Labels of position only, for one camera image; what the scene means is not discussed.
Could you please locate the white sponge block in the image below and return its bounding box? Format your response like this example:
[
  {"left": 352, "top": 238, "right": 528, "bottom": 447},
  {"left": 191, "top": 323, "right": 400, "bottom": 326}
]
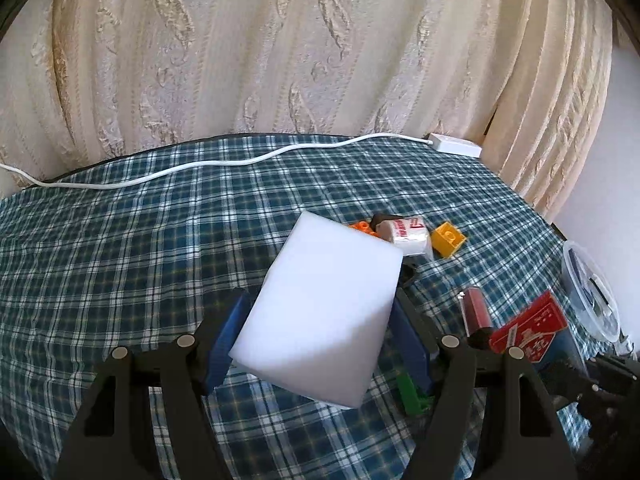
[{"left": 229, "top": 211, "right": 405, "bottom": 409}]

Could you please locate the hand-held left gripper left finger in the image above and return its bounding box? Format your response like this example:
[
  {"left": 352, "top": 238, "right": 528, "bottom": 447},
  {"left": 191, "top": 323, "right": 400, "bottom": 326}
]
[{"left": 55, "top": 287, "right": 253, "bottom": 480}]

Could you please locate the white power strip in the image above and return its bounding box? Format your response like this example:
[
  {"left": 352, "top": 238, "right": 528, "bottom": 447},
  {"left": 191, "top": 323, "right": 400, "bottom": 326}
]
[{"left": 429, "top": 133, "right": 483, "bottom": 157}]

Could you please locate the yellow toy brick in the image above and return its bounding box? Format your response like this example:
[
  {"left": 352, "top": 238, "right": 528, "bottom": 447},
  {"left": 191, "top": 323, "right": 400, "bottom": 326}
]
[{"left": 431, "top": 222, "right": 469, "bottom": 259}]

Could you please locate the blue plaid tablecloth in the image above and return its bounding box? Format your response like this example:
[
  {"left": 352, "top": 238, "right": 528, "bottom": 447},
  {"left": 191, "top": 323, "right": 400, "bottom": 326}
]
[{"left": 0, "top": 135, "right": 601, "bottom": 480}]

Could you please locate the white tissue packet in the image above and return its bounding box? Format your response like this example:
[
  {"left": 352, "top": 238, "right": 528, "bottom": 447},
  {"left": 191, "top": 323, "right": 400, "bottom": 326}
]
[{"left": 376, "top": 215, "right": 433, "bottom": 261}]

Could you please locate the black small object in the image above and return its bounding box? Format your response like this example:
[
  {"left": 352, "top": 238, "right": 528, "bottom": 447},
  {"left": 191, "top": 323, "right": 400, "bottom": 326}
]
[{"left": 370, "top": 213, "right": 403, "bottom": 233}]

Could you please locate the cream patterned curtain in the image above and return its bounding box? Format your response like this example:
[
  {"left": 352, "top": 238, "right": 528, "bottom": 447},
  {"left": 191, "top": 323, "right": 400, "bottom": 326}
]
[{"left": 0, "top": 0, "right": 616, "bottom": 211}]

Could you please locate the red card box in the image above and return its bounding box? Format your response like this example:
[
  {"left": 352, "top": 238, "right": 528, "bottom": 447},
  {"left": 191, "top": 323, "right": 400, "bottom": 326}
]
[{"left": 487, "top": 290, "right": 569, "bottom": 363}]

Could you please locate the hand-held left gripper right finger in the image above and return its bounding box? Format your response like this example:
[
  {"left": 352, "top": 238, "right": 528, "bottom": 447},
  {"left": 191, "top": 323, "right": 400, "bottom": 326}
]
[{"left": 389, "top": 297, "right": 581, "bottom": 480}]

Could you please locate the dark red black-ended case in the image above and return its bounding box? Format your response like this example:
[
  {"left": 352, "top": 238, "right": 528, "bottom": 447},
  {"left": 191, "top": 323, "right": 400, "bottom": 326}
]
[{"left": 460, "top": 286, "right": 493, "bottom": 351}]

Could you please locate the white power cable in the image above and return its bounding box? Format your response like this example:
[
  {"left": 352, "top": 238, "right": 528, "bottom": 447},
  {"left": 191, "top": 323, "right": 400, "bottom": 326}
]
[{"left": 0, "top": 133, "right": 435, "bottom": 191}]

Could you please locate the green toy brick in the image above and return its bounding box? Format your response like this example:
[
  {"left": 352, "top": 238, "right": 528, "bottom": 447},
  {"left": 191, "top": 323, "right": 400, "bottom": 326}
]
[{"left": 397, "top": 372, "right": 436, "bottom": 417}]

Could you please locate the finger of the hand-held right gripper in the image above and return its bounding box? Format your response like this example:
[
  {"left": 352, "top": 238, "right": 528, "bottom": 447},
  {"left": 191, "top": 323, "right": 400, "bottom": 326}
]
[{"left": 542, "top": 357, "right": 601, "bottom": 401}]

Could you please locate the clear plastic container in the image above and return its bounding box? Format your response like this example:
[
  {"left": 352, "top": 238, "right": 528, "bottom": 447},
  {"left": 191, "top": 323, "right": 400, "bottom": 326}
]
[{"left": 560, "top": 240, "right": 623, "bottom": 343}]

